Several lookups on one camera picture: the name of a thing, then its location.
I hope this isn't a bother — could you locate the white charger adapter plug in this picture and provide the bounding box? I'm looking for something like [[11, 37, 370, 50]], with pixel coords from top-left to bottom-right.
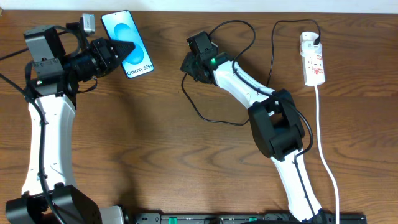
[[300, 32, 322, 57]]

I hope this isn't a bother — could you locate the white power strip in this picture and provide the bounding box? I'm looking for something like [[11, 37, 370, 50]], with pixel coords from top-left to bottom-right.
[[300, 41, 325, 86]]

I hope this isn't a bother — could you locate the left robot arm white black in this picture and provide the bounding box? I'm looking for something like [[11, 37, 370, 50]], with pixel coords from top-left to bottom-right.
[[6, 23, 135, 223]]

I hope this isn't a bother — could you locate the blue Galaxy smartphone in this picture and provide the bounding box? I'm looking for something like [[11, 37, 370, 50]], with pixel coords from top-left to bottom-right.
[[101, 10, 154, 79]]

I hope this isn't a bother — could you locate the white power strip cord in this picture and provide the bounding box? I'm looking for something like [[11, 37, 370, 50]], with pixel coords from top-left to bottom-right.
[[313, 84, 340, 224]]

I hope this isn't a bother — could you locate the black charging cable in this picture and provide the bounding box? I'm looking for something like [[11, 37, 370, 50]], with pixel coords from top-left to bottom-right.
[[180, 19, 322, 127]]

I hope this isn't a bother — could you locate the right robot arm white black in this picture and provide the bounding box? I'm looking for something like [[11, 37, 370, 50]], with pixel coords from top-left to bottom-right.
[[180, 32, 326, 223]]

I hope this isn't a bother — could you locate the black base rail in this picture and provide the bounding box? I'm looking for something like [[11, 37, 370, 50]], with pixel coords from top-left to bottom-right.
[[102, 205, 368, 224]]

